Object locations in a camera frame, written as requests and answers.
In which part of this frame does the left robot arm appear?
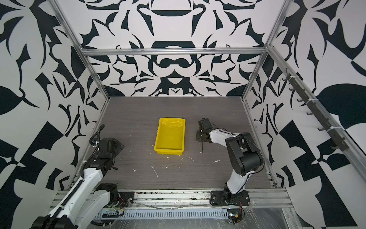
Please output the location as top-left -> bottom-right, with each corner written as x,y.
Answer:
31,138 -> 124,229

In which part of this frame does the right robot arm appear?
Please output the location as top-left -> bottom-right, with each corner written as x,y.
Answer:
196,118 -> 265,195

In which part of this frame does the yellow plastic bin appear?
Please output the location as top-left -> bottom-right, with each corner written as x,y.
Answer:
154,117 -> 185,156

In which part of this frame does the small green circuit board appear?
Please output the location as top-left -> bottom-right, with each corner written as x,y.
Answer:
227,209 -> 245,224

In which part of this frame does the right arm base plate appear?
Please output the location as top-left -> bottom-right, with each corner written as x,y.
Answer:
210,190 -> 250,206

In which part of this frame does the white slotted cable duct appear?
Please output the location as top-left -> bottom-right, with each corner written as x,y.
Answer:
96,209 -> 229,220

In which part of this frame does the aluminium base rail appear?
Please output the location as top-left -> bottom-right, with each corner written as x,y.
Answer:
50,187 -> 294,210

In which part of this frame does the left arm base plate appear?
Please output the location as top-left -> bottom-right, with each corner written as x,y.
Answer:
109,191 -> 135,209

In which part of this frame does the black corrugated cable hose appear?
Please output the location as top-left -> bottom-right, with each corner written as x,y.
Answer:
89,124 -> 106,161

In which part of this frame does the black wall hook rack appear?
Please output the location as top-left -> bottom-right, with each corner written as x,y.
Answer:
283,68 -> 350,152

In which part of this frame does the aluminium cage frame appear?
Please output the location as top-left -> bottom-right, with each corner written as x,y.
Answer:
49,1 -> 366,179

